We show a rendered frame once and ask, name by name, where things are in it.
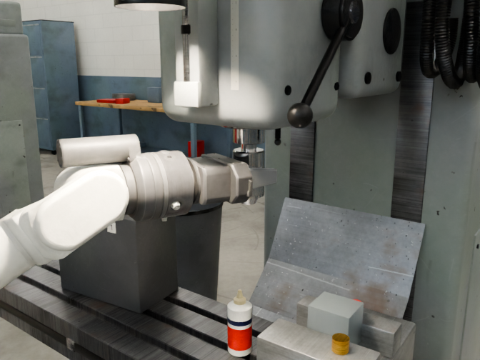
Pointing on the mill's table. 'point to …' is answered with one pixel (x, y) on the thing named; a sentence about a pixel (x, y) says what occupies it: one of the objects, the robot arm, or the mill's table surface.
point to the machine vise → (376, 332)
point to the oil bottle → (239, 326)
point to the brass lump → (340, 343)
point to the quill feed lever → (301, 113)
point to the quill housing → (258, 64)
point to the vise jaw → (303, 345)
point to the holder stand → (126, 264)
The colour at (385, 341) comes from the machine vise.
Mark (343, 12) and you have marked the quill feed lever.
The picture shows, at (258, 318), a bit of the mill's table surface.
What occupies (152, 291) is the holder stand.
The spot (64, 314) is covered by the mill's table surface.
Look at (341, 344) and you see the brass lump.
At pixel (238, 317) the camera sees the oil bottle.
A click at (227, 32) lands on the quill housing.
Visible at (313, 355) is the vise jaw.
